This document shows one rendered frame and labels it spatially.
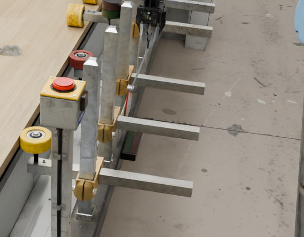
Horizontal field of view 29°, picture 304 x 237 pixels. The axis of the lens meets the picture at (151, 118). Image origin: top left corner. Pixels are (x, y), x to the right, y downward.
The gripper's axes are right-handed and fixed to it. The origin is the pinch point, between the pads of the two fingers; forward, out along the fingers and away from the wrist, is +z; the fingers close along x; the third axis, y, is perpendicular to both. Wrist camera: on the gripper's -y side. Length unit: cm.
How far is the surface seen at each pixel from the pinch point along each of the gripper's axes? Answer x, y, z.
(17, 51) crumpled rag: -42.3, -2.1, 9.8
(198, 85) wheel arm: 17.1, -6.3, 14.9
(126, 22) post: -7.4, -1.4, -5.2
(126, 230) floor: -4, -28, 101
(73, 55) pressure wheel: -24.5, -5.5, 10.3
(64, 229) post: -7, 75, 11
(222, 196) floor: 37, -63, 101
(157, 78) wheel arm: 3.5, -6.8, 14.9
